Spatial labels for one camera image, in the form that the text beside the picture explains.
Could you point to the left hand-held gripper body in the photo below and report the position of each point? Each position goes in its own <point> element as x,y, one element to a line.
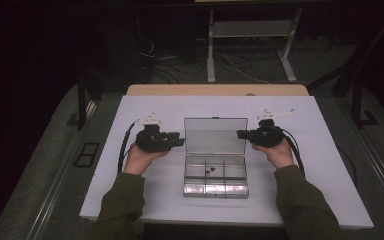
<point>151,141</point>

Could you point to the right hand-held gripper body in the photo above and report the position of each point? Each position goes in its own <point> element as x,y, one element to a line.
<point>268,136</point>

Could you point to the clear plastic compartment box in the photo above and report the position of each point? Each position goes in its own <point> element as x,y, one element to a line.
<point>215,146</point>

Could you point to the person's right hand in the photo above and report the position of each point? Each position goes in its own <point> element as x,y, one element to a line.
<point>281,156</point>

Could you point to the person's left hand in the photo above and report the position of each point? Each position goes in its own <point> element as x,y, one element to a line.
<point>138,163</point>

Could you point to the white board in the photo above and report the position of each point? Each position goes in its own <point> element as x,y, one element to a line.
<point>320,140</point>

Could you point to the wooden table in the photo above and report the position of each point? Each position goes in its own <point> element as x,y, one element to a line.
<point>213,90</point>

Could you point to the black floor socket box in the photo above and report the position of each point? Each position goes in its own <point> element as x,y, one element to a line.
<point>86,154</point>

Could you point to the black metal stand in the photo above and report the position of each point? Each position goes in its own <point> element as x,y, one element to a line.
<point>81,100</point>
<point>358,100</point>

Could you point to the grey metal stand frame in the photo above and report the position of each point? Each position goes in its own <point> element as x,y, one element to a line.
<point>251,29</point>

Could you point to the metal floor rail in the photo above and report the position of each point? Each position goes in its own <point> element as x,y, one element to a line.
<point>51,196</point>
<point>380,166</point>

